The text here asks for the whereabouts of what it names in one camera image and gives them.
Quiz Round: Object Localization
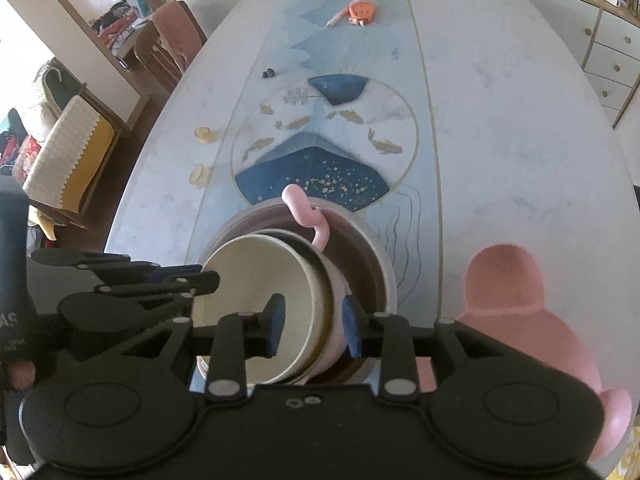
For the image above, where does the stainless steel bowl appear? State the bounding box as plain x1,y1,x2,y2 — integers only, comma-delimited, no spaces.
192,197,401,386

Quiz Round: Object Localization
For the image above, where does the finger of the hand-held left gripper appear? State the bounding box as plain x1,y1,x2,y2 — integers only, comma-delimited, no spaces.
57,271,221,336
31,248,202,283

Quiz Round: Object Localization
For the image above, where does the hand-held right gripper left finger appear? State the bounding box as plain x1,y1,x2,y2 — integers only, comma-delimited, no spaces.
120,294,286,403

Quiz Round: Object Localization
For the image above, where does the pink pot with steel lining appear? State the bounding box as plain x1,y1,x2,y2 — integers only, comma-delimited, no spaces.
260,184,351,386

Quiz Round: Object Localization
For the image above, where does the yellow printed box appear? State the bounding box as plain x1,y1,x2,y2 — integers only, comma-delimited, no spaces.
607,425,640,480

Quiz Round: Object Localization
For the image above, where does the orange tape measure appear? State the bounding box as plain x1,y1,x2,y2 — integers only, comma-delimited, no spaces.
325,0,378,28

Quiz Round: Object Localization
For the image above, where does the wooden chair with pink cloth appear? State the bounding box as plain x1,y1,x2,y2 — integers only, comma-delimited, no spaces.
132,0,208,93

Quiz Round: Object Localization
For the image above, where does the cream bowl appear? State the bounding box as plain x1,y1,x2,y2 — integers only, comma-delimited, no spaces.
190,234,335,386

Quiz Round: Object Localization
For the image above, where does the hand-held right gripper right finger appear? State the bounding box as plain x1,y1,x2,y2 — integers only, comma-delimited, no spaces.
341,296,501,403

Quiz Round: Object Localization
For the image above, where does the sofa with knitted blanket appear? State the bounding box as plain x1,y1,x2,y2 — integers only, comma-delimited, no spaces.
0,57,126,241

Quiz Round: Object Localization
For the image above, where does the person's left hand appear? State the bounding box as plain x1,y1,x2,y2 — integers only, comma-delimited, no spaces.
5,360,38,392

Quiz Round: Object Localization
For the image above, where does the pink bear-shaped plate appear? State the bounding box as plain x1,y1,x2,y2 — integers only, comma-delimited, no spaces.
417,244,633,463

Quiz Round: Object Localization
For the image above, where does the wooden framed mirror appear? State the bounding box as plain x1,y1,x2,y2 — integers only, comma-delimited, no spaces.
25,0,173,133

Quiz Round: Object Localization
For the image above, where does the white sideboard with drawers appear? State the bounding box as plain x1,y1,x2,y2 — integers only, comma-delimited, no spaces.
520,0,640,131

